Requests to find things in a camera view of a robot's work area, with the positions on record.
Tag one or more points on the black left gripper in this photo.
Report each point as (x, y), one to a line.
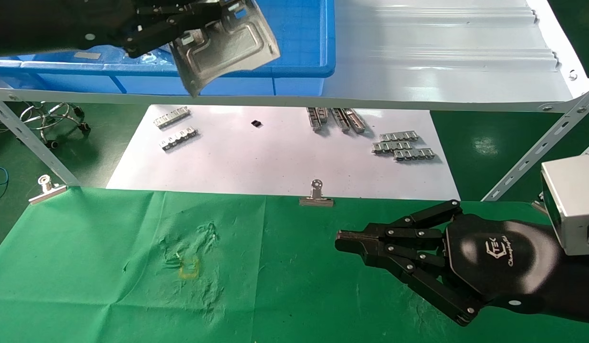
(61, 24)

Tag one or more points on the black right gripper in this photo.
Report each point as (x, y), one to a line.
(504, 262)

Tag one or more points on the stamped sheet metal plate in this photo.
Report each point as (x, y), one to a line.
(228, 47)

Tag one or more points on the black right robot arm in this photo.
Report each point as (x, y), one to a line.
(583, 290)

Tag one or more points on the silver toothed metal strip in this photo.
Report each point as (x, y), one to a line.
(171, 117)
(179, 138)

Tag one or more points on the silver binder clip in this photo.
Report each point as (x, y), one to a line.
(46, 193)
(316, 201)

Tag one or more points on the blue plastic bin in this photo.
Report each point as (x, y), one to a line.
(299, 38)

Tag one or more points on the small black part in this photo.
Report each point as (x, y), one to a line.
(257, 123)

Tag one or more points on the stool wheeled base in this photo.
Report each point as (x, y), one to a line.
(84, 126)

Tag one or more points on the white metal shelf rack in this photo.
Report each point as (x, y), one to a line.
(418, 71)

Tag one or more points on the green table cloth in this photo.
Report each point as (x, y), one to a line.
(108, 286)

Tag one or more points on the silver slide rail part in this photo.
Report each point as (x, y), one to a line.
(348, 120)
(317, 119)

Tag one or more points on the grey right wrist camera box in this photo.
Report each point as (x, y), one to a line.
(573, 205)

